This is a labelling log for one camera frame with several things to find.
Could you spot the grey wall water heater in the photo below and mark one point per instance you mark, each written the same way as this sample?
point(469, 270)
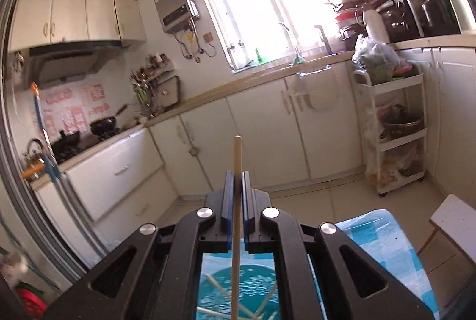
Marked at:
point(173, 4)

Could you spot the wall utensil rack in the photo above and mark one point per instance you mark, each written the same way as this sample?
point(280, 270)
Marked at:
point(167, 91)

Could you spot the small black pot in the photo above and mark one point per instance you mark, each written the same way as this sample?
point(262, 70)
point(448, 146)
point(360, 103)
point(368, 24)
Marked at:
point(67, 143)

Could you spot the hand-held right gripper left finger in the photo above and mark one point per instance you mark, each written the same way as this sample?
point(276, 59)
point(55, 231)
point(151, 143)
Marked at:
point(228, 193)

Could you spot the grey sliding door frame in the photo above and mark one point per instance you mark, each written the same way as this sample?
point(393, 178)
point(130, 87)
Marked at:
point(37, 216)

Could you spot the brown wall socket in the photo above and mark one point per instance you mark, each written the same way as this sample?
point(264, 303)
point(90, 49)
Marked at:
point(208, 37)

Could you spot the pink patterned wall stickers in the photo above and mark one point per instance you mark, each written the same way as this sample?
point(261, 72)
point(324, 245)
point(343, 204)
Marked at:
point(74, 108)

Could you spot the white thermos jug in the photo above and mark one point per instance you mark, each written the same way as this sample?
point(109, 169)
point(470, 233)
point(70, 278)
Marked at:
point(375, 28)

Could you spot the dark lidded pot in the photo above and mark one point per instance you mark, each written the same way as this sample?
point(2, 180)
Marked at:
point(403, 121)

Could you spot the black rice cooker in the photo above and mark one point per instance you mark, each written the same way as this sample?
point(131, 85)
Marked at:
point(440, 17)

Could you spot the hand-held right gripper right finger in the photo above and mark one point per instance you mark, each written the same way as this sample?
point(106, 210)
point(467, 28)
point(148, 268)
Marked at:
point(246, 193)

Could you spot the teal plastic basket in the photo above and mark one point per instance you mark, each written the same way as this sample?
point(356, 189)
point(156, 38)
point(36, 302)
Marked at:
point(256, 286)

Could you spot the stack of pots and bowls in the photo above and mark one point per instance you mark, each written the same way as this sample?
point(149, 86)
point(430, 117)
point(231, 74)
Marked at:
point(347, 13)

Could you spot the white trolley cart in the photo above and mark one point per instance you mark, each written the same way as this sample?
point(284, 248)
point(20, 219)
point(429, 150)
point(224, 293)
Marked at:
point(403, 139)

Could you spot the green bottle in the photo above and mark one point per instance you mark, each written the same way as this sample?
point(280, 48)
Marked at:
point(259, 56)

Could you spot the green cloth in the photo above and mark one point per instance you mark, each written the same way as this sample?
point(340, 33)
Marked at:
point(297, 60)

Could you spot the black gas stove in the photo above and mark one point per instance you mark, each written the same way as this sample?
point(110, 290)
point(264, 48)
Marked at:
point(85, 147)

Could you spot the range hood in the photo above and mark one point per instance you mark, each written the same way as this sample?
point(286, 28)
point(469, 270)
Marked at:
point(63, 67)

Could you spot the red round object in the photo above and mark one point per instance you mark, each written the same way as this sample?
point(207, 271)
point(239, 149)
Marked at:
point(31, 301)

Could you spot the white cabinet door rack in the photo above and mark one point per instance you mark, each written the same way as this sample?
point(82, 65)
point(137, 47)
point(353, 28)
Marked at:
point(319, 91)

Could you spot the light wooden chopstick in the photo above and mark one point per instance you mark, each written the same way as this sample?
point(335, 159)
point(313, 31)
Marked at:
point(237, 156)

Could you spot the black wok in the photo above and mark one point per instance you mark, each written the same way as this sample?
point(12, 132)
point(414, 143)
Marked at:
point(106, 126)

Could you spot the plastic bag of vegetables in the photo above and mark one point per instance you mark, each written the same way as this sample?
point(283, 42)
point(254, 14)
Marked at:
point(375, 63)

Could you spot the dark angular faucet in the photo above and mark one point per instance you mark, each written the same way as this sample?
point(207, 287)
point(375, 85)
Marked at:
point(326, 43)

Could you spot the white framed kitchen window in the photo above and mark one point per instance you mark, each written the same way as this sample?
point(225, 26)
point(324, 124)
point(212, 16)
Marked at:
point(260, 0)

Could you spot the white wooden stool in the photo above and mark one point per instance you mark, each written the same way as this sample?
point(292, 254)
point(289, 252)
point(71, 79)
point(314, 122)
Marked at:
point(455, 219)

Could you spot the white base kitchen cabinets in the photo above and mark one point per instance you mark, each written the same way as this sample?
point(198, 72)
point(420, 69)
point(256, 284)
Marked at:
point(260, 134)

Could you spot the curved chrome faucet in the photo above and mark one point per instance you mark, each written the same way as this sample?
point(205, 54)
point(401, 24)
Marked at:
point(296, 48)

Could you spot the blue checked tablecloth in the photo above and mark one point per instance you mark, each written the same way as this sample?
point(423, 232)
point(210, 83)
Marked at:
point(390, 249)

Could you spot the white upper cabinets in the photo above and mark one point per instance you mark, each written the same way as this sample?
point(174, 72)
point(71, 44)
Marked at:
point(74, 15)

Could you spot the white electric kettle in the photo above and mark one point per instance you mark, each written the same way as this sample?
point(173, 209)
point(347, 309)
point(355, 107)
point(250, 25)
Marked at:
point(459, 0)

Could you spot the bundle of wooden chopsticks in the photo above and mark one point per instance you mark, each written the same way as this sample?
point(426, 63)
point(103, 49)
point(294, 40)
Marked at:
point(215, 285)

